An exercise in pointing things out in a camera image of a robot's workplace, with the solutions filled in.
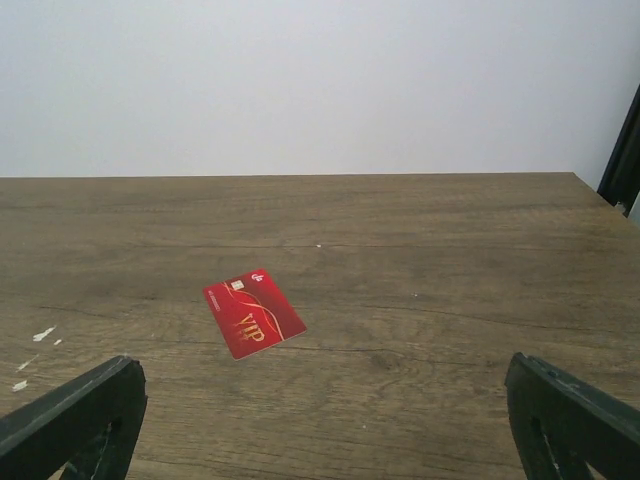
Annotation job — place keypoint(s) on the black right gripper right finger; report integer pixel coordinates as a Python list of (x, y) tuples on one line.
[(564, 428)]

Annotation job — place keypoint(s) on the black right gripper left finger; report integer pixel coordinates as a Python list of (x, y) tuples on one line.
[(86, 428)]

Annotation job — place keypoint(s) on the lone red VIP card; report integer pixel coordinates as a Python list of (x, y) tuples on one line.
[(252, 313)]

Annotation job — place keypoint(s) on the black frame post right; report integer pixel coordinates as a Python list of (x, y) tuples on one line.
[(619, 185)]

